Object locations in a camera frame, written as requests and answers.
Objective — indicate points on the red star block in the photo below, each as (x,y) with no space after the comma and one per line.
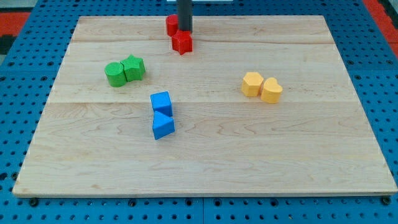
(182,42)

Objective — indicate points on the red cylinder block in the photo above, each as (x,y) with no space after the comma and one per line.
(171,22)

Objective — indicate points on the blue cube block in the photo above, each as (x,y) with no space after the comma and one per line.
(161,102)

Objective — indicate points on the blue triangle block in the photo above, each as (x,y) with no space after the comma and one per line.
(162,125)

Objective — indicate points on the yellow hexagon block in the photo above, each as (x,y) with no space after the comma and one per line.
(251,84)

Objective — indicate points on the yellow heart block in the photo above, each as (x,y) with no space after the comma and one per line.
(271,91)

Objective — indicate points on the green star block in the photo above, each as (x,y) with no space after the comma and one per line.
(134,68)

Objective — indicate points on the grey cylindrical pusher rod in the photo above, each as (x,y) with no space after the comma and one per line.
(185,14)

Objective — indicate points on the green cylinder block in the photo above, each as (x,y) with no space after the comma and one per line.
(115,74)

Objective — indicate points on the light wooden board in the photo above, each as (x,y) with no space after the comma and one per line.
(95,140)

